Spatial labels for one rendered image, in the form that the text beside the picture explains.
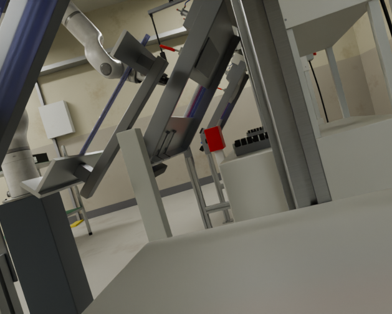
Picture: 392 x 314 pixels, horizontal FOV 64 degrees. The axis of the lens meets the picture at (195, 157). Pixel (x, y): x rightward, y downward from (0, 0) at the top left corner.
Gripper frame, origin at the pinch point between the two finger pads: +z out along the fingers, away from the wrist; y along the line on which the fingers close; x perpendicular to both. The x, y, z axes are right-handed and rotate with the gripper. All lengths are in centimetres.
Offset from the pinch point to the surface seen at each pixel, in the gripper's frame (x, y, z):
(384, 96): -81, 402, 201
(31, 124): 105, 308, -298
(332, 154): 9, -10, 62
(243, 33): -20.9, -14.0, 22.1
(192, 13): -25.5, -6.0, 1.3
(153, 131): 19.5, -10.0, -0.8
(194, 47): -13.4, -10.0, 6.3
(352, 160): 9, -10, 69
